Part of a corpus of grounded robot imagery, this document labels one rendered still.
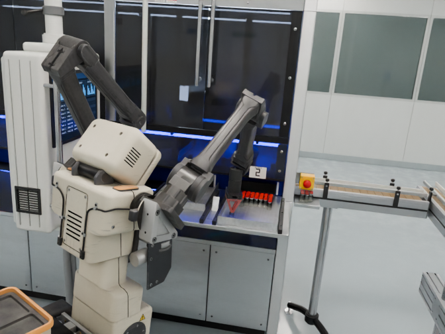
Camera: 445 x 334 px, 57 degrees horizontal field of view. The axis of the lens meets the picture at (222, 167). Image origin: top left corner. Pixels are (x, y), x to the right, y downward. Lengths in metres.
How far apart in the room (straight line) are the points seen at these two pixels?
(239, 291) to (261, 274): 0.17
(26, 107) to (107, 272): 0.81
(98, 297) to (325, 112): 5.70
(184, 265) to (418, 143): 5.22
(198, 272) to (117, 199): 1.34
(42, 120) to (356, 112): 5.53
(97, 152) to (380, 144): 5.99
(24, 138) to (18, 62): 0.30
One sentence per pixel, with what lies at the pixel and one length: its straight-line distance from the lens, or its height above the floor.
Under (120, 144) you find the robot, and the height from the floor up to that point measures 1.35.
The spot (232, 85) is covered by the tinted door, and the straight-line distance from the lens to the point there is 2.05.
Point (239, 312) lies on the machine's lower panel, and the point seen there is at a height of 0.18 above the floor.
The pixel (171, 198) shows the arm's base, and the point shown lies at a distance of 1.11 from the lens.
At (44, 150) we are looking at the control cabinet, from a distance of 1.81.
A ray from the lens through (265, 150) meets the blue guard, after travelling 2.07.
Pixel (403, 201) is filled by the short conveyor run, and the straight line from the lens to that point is 2.32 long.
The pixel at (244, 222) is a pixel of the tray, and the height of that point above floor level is 0.90.
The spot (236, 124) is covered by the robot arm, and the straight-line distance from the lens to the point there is 1.27.
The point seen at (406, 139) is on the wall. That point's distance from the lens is 6.96.
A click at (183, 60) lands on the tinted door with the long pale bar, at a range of 2.10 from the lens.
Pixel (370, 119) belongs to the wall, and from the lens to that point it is 6.79.
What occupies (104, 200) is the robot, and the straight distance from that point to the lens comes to 1.12.
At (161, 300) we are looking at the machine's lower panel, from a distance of 2.55.
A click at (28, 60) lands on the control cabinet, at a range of 1.77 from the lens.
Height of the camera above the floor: 1.62
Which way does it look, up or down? 16 degrees down
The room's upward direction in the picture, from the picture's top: 4 degrees clockwise
